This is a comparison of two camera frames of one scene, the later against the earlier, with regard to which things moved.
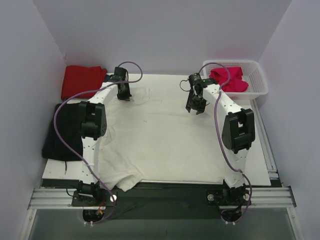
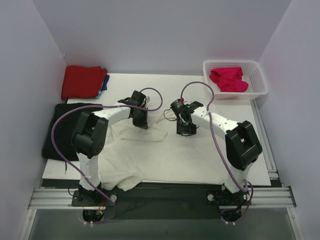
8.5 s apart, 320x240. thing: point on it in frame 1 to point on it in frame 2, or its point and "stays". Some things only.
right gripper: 196,104 to 185,128
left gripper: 124,93 to 140,120
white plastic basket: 252,72 stays
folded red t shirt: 78,79 stays
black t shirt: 67,122 stays
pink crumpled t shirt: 236,83 stays
